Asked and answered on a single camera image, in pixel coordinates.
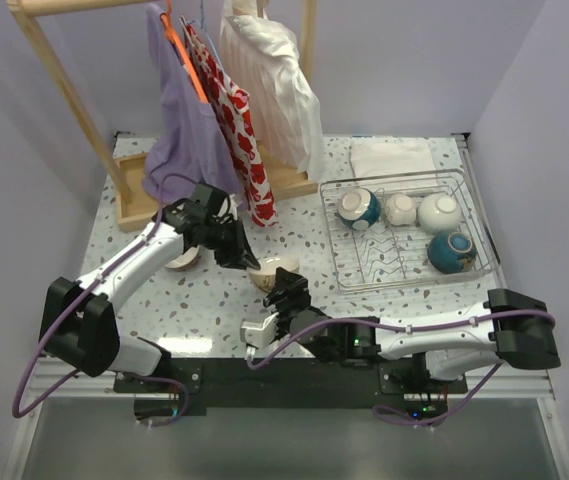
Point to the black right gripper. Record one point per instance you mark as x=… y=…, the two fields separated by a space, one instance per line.
x=288 y=287

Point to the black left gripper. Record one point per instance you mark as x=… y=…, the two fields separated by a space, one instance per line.
x=225 y=240

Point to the beige ceramic bowl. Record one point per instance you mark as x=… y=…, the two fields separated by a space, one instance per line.
x=264 y=277

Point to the red floral bowl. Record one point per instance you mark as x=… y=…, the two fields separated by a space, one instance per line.
x=184 y=261

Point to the blue white dotted bowl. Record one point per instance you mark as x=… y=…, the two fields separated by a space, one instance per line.
x=359 y=209

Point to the dark teal bowl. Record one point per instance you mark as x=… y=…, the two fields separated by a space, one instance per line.
x=452 y=252

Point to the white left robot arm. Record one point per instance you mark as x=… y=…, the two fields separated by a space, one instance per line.
x=79 y=324

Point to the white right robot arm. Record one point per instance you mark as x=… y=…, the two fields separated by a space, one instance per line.
x=507 y=328

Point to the purple hanging garment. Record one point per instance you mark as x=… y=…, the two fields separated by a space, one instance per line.
x=192 y=147

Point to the red white floral garment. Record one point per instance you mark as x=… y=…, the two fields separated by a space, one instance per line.
x=231 y=106

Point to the folded white cloth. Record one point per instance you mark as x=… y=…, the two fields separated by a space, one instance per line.
x=375 y=157

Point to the white ceramic bowl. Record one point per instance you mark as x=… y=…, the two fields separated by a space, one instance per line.
x=439 y=213

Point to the white pleated garment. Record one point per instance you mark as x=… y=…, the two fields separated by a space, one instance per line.
x=261 y=57

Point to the orange clothes hanger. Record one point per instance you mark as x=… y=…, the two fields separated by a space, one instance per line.
x=173 y=37

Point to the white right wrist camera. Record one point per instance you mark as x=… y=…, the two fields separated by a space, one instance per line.
x=260 y=337

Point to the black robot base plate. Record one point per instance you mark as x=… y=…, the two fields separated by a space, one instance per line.
x=290 y=383

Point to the metal wire dish rack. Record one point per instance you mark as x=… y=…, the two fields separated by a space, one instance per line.
x=387 y=256

